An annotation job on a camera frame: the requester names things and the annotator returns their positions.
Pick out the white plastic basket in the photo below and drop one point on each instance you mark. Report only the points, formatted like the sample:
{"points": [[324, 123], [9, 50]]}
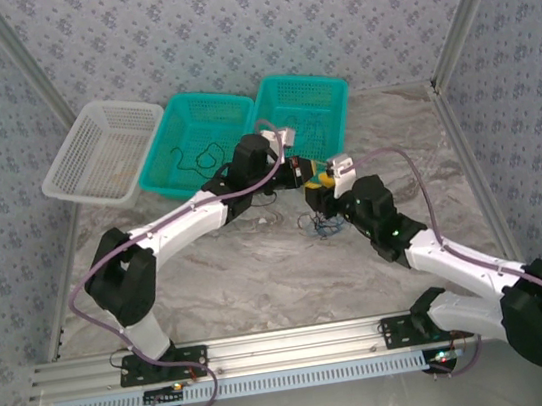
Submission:
{"points": [[91, 147]]}

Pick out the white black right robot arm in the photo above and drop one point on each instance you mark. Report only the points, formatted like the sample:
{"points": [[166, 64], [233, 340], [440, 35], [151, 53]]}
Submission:
{"points": [[461, 262]]}

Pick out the aluminium side rail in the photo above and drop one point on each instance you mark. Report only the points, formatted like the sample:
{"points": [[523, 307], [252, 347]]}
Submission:
{"points": [[74, 230], [468, 160]]}

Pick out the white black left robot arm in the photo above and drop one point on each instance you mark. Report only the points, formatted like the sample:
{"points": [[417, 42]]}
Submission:
{"points": [[183, 225]]}

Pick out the teal plastic basket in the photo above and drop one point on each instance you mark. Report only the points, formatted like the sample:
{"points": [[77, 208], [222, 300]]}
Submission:
{"points": [[306, 97], [199, 122]]}

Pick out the aluminium mounting rail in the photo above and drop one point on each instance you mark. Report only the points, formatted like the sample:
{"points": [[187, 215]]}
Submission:
{"points": [[296, 346]]}

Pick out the black controller board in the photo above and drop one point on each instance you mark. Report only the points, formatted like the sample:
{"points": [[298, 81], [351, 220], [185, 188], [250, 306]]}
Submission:
{"points": [[159, 396], [438, 366]]}

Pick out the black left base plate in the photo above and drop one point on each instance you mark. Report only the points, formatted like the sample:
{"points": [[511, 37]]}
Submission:
{"points": [[196, 352]]}

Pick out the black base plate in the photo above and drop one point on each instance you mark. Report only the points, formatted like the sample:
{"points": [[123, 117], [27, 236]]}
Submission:
{"points": [[395, 332], [196, 352]]}

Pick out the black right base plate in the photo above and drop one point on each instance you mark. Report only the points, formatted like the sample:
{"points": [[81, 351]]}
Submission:
{"points": [[395, 332]]}

